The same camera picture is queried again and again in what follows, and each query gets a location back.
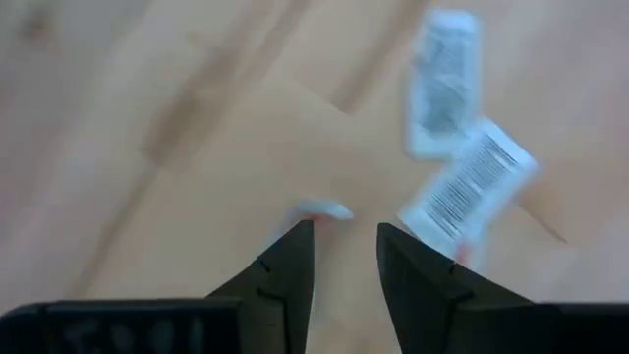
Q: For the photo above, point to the white sachet red blue print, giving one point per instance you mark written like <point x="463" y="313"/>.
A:
<point x="324" y="210"/>
<point x="444" y="83"/>
<point x="472" y="192"/>

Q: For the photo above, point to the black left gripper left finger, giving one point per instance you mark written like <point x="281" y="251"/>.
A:
<point x="255" y="314"/>

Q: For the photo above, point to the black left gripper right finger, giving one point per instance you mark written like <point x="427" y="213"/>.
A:
<point x="442" y="314"/>

